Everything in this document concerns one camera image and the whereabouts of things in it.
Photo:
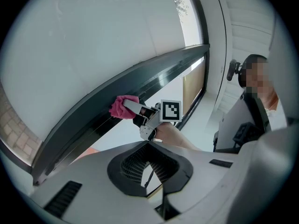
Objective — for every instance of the black head-mounted camera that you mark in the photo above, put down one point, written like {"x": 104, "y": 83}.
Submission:
{"x": 232, "y": 70}

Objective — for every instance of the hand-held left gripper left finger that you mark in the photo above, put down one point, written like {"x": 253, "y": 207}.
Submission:
{"x": 93, "y": 185}

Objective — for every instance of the black chest harness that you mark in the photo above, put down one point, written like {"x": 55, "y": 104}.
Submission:
{"x": 255, "y": 112}

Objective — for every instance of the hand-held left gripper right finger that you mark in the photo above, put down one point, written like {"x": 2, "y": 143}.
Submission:
{"x": 201, "y": 178}

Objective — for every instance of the person in white shirt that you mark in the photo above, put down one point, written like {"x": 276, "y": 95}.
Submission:
{"x": 230, "y": 125}

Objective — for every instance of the black window frame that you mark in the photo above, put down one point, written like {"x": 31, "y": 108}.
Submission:
{"x": 168, "y": 90}

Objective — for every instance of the pink cleaning cloth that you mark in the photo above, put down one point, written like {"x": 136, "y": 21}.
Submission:
{"x": 119, "y": 108}

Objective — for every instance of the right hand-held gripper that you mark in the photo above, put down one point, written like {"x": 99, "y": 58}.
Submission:
{"x": 170, "y": 111}

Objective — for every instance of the person's right forearm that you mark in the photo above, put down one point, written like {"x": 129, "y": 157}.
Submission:
{"x": 174, "y": 134}

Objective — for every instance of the frosted glass panel black frame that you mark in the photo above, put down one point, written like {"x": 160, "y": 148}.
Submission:
{"x": 81, "y": 43}

